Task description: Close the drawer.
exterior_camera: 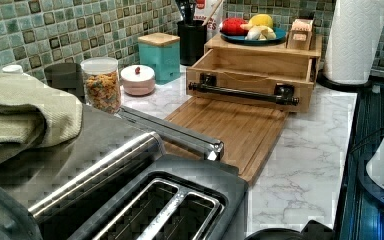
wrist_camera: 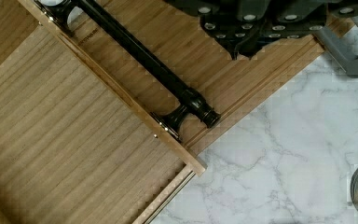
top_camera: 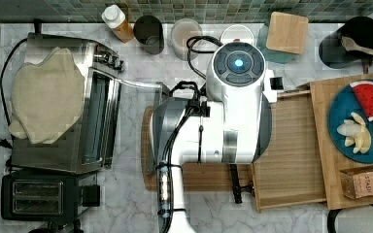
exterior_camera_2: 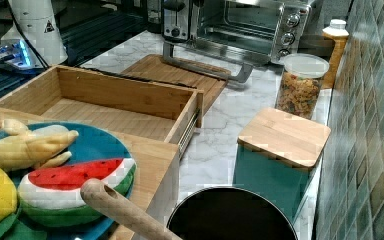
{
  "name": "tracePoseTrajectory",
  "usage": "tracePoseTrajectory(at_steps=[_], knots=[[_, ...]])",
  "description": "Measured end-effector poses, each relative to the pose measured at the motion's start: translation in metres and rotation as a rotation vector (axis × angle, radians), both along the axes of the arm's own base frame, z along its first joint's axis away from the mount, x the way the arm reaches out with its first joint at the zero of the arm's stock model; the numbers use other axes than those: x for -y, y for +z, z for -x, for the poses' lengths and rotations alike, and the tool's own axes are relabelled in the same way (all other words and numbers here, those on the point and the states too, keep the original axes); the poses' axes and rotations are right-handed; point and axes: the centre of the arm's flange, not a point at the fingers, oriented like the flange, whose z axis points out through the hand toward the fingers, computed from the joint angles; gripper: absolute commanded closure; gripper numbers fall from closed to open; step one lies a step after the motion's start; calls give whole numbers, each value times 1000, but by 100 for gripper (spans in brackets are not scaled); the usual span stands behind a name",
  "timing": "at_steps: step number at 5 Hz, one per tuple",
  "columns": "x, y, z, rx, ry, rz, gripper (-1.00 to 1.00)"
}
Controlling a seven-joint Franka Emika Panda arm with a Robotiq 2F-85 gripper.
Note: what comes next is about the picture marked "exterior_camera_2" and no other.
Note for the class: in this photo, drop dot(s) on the wooden drawer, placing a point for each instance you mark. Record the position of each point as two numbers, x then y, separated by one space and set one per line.
125 104

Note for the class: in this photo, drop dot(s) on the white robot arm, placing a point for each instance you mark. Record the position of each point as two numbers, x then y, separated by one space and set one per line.
34 38

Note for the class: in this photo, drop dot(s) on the wooden cutting board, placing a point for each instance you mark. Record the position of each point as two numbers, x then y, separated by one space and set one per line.
154 67

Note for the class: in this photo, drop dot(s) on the stainless toaster oven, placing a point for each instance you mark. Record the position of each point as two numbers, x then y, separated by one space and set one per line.
250 33

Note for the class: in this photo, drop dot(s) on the teal canister with wooden lid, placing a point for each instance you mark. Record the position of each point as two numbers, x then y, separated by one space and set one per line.
276 155

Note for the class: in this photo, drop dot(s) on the black utensil pot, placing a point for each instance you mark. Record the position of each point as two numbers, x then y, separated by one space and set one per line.
229 213

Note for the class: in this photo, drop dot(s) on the blue round plate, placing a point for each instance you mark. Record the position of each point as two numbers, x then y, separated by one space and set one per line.
91 144

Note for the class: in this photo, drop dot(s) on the black two-slot toaster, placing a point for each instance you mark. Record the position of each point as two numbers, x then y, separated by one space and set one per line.
177 19

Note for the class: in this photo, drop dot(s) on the clear pasta jar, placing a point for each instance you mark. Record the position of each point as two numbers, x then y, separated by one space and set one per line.
300 84

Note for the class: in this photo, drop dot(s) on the wooden spoon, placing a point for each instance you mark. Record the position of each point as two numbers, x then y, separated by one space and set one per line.
110 203

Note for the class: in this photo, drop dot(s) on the plush peeled banana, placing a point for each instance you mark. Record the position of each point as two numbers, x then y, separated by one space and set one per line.
45 147

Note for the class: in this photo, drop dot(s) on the plush watermelon slice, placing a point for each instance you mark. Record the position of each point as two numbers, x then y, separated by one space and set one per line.
51 196

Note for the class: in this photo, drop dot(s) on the orange juice bottle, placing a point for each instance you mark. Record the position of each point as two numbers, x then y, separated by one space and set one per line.
336 31

